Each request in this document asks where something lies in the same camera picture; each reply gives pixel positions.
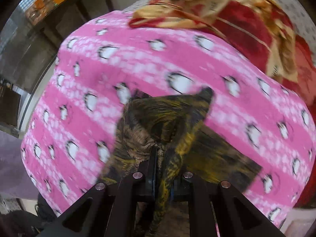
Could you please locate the brown batik patterned garment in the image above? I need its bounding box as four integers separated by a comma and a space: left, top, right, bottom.
100, 87, 261, 236

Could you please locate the pink penguin bed sheet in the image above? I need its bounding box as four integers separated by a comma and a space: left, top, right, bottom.
21, 11, 315, 226

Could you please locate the red orange floral blanket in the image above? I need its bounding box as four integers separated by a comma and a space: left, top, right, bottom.
129, 0, 315, 108

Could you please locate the grey floral pillow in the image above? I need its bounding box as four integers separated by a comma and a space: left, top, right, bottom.
274, 0, 315, 65

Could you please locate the dark wooden side table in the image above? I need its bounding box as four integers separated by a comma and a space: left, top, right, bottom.
24, 0, 114, 64

